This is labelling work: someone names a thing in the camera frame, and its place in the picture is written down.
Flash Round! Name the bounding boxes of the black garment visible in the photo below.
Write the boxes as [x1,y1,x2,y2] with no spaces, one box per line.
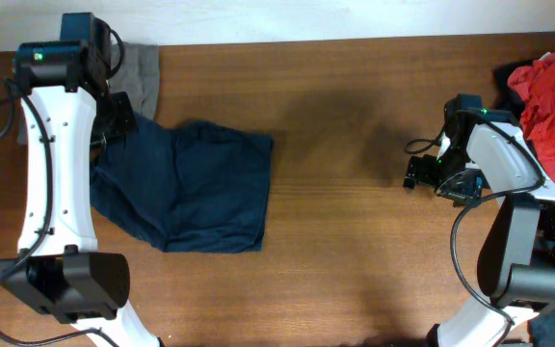
[492,60,532,119]

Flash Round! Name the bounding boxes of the folded grey shorts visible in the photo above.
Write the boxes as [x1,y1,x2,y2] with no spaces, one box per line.
[108,42,160,120]

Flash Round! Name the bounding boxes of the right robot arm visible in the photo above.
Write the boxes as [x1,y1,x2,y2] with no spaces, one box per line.
[404,93,555,347]

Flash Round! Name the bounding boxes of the navy blue shorts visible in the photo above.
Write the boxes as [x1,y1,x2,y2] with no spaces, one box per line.
[90,117,274,254]

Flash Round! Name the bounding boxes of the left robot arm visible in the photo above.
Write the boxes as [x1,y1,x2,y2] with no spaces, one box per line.
[0,13,160,346]

